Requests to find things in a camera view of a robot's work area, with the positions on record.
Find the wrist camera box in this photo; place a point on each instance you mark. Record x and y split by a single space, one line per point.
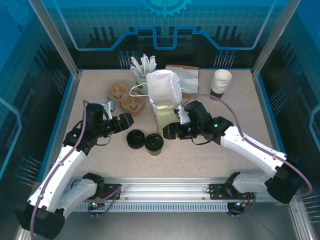
108 107
183 116

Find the white paper-wrapped straw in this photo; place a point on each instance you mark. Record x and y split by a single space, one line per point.
151 63
154 67
144 62
135 63
133 69

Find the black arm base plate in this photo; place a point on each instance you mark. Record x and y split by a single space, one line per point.
113 191
217 191

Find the brown cardboard napkin box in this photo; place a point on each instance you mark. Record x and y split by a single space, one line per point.
182 66

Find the black printed paper cup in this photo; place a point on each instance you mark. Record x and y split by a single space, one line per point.
215 93

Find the pale green straw holder cup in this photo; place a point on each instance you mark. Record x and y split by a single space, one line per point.
141 82

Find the black cup lid stack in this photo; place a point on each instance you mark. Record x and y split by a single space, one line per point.
135 138

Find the brown pulp cup carrier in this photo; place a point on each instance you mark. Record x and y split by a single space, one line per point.
117 92

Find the aluminium frame post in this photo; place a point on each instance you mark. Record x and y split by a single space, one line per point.
269 37
58 37

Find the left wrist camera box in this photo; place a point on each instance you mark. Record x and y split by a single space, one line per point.
108 107

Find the printed paper carrier bag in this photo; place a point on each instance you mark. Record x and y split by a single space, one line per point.
162 85

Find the aluminium side rail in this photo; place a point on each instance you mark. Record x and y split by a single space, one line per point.
76 85
258 85

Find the blue printed enclosure panel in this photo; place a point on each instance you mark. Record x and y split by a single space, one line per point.
300 75
160 25
20 75

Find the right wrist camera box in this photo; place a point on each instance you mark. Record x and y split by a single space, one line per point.
183 116

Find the black plastic cup lid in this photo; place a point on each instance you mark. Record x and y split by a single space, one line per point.
154 142

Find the long aluminium base rail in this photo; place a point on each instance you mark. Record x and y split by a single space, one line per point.
162 187

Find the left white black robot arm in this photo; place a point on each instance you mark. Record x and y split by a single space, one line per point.
62 170

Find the small LED circuit board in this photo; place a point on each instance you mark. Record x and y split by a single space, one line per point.
241 204
95 204

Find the white napkin stack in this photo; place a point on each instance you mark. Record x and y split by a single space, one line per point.
190 80

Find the nested pale paper cups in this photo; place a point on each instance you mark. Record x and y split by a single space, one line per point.
222 76

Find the grey metal shelf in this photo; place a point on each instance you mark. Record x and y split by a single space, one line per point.
162 225

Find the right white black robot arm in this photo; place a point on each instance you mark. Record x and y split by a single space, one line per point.
250 147

